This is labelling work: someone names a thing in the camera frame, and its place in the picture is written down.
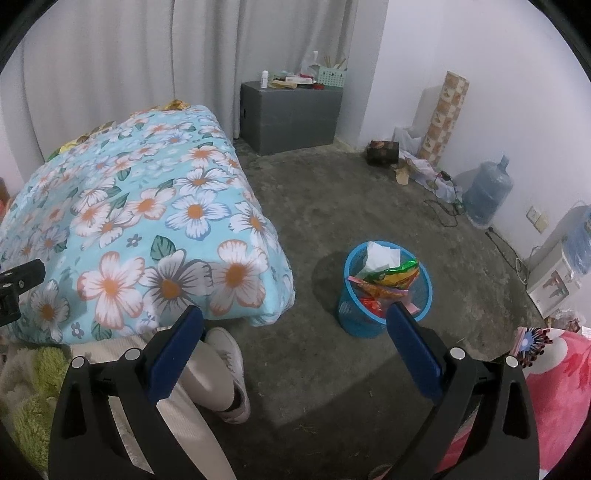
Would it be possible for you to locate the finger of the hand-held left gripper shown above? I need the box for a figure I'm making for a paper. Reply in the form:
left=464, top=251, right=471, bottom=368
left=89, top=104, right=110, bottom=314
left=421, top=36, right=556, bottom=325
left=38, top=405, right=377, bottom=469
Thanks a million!
left=0, top=259, right=46, bottom=325

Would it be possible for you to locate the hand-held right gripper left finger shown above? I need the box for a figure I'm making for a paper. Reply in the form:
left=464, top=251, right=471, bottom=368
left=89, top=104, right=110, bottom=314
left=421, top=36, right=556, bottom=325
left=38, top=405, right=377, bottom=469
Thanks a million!
left=48, top=305, right=211, bottom=480

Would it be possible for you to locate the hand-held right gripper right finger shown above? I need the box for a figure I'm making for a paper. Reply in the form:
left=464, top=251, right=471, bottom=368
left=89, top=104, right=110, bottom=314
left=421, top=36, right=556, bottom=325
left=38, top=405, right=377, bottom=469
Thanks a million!
left=372, top=302, right=541, bottom=480

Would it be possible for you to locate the pink wrapper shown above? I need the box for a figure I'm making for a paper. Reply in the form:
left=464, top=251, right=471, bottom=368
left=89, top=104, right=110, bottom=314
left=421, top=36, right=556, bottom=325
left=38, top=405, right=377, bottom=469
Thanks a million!
left=347, top=274, right=419, bottom=315

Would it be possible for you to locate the red snack wrapper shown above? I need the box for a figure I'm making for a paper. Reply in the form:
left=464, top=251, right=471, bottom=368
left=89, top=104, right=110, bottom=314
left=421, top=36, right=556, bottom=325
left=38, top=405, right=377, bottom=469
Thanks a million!
left=360, top=298, right=393, bottom=317

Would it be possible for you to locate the blue mesh wastebasket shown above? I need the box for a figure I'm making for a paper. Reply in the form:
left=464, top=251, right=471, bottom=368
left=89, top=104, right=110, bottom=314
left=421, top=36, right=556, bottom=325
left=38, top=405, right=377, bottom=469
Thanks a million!
left=337, top=240, right=433, bottom=337

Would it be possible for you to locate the green yellow snack wrapper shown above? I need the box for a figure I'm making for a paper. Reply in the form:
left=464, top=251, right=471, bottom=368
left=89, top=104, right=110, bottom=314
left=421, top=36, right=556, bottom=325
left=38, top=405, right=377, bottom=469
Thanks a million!
left=358, top=258, right=420, bottom=289

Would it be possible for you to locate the white tissue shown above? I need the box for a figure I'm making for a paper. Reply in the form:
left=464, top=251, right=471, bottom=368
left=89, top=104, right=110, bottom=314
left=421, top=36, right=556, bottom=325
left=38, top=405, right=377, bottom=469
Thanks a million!
left=362, top=242, right=402, bottom=273

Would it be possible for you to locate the person's leg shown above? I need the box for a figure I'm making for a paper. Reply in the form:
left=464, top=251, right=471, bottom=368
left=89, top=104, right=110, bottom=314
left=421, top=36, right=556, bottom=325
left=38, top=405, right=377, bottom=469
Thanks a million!
left=69, top=332, right=238, bottom=480

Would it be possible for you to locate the person's white shoe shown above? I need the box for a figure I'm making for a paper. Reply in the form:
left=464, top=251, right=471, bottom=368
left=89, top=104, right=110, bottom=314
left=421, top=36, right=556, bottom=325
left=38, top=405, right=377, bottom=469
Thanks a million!
left=205, top=327, right=252, bottom=423

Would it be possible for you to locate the person's fluffy green jacket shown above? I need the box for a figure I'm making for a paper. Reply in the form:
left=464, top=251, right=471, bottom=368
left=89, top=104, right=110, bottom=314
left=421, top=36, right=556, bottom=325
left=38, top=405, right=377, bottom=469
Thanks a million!
left=0, top=342, right=75, bottom=467

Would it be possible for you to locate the floral blue blanket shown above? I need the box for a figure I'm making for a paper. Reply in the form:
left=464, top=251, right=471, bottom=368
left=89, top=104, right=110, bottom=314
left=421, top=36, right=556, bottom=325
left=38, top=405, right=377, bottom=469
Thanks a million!
left=0, top=104, right=296, bottom=347

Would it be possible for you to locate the white water dispenser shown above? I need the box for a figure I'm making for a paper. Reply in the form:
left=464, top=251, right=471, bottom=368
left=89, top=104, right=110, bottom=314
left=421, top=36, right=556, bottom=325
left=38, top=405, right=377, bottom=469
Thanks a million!
left=526, top=240, right=583, bottom=319

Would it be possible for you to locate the pink floral blanket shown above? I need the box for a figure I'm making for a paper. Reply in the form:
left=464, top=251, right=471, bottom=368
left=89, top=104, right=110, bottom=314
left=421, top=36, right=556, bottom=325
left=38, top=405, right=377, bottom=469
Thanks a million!
left=434, top=325, right=591, bottom=480

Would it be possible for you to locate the blue water jug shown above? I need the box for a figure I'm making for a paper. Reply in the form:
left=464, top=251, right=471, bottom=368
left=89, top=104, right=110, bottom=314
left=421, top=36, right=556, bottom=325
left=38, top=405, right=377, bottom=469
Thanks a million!
left=462, top=154, right=515, bottom=227

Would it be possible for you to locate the crumpled white plastic bag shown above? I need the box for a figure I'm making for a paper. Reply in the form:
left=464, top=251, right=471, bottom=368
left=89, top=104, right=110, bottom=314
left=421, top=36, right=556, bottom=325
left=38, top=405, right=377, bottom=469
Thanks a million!
left=399, top=150, right=462, bottom=204

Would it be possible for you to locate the blue dispenser water bottle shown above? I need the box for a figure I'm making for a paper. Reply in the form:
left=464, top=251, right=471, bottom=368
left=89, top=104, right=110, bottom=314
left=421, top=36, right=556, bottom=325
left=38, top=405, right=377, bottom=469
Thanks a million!
left=566, top=208, right=591, bottom=282

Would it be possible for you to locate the dark brown box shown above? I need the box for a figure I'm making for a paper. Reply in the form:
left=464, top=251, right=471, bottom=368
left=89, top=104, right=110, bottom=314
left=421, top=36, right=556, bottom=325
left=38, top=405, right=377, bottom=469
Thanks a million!
left=366, top=140, right=400, bottom=166

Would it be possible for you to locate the upright white plastic bag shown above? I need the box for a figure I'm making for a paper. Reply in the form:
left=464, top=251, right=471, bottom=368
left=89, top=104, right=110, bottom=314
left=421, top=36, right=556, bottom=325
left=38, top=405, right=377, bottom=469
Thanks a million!
left=392, top=124, right=423, bottom=153

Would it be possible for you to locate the patterned long box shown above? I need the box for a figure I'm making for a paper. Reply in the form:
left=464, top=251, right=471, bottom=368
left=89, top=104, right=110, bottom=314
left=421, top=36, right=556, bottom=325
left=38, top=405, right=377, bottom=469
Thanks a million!
left=418, top=71, right=470, bottom=164

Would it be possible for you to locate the white curtain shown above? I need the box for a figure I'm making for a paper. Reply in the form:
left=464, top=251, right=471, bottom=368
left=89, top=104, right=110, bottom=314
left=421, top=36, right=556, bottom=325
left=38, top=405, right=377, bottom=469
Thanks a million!
left=0, top=0, right=387, bottom=160

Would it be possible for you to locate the grey cabinet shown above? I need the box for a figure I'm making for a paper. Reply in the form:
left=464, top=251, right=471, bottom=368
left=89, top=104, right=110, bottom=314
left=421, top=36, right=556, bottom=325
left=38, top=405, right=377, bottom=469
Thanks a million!
left=239, top=80, right=345, bottom=157

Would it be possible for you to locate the wall socket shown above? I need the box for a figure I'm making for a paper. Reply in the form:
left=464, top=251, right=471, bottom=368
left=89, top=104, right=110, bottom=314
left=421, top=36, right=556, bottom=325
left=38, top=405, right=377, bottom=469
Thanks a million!
left=526, top=206, right=549, bottom=232

